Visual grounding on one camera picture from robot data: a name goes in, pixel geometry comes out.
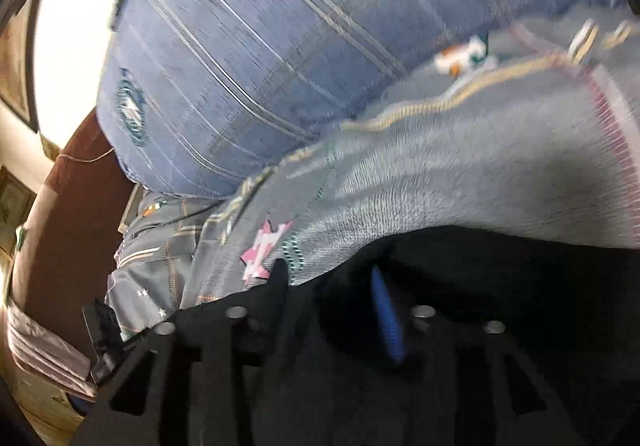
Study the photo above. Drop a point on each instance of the grey star-patterned bedsheet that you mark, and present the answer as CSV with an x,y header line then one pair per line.
x,y
541,140

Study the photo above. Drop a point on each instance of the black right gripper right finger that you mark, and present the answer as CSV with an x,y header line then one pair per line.
x,y
513,360

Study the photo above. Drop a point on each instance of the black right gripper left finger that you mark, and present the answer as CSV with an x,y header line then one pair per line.
x,y
184,382

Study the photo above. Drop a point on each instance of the blue plaid pillow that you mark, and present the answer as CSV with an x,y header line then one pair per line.
x,y
196,95

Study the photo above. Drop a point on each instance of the black pants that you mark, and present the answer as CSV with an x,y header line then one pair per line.
x,y
330,381

